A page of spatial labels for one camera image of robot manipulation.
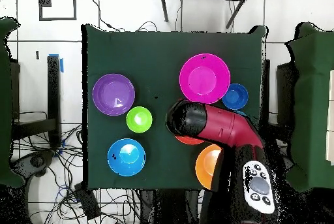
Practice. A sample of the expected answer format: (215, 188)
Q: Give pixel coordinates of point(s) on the green cloth side table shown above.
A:
(313, 103)
(5, 103)

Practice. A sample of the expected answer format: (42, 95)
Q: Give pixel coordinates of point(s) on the black pedestal foot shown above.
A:
(36, 160)

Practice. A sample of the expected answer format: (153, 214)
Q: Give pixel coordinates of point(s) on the black power box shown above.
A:
(87, 200)

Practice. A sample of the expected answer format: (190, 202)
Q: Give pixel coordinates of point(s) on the dark green table cloth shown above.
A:
(146, 59)

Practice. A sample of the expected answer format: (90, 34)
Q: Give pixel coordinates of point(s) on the black table frame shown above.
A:
(53, 98)

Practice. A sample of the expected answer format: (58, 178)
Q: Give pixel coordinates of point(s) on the grey square frame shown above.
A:
(57, 18)

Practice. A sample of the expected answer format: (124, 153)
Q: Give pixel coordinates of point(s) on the red plastic bowl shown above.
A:
(189, 140)

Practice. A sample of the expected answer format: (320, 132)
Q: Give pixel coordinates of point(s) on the small dark blue bowl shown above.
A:
(235, 96)

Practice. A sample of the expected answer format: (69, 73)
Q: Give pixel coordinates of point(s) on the pink plastic bowl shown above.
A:
(204, 79)

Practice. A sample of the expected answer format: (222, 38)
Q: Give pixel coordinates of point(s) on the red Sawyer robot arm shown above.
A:
(221, 127)

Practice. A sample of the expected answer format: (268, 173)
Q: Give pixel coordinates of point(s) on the blue tape strip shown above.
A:
(61, 65)

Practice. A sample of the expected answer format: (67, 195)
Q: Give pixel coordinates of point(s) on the bright blue plastic bowl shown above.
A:
(126, 157)

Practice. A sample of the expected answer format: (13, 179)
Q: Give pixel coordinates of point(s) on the orange plastic bowl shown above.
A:
(206, 166)

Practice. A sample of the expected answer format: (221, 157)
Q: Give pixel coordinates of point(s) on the translucent teal plastic bowl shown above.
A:
(242, 113)

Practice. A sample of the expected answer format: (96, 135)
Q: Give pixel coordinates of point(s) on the purple plastic bowl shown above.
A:
(113, 94)

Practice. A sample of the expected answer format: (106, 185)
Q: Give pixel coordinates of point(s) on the white box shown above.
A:
(330, 130)

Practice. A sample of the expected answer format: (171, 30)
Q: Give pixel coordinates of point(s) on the small green ribbed bowl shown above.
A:
(139, 119)

